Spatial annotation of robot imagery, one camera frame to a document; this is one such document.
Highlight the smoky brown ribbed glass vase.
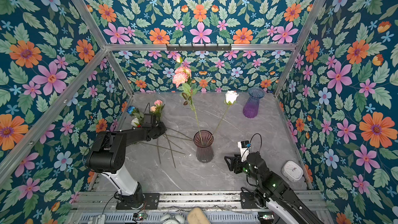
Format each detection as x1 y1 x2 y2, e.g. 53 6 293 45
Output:
193 130 214 163

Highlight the pink peony flower stem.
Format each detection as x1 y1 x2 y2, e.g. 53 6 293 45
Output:
172 65 204 145

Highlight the white rose stem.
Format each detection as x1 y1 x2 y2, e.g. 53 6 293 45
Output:
209 90 239 145
131 118 143 128

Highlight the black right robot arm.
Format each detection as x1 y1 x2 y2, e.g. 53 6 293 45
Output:
224 152 322 224

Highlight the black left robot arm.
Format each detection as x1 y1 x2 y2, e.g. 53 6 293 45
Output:
85 122 166 210

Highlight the purple ribbed glass vase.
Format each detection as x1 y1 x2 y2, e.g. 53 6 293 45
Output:
243 88 265 118

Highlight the small pink rose stem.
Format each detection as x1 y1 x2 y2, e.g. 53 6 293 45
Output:
150 100 164 122

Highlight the blue rose stem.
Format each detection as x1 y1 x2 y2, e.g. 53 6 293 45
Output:
127 106 135 115

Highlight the white round timer device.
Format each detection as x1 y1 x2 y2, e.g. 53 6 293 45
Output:
282 160 304 182

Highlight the beige sponge block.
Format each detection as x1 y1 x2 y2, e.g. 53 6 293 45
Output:
187 207 210 224

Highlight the silver twin bell alarm clock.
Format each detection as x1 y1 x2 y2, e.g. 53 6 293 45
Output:
159 207 186 224

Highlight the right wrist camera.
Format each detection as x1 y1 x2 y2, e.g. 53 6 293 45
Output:
238 141 251 162

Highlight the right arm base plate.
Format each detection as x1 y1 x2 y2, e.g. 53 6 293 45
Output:
240 187 266 209

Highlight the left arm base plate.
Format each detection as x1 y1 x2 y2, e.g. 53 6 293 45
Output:
116 193 160 210

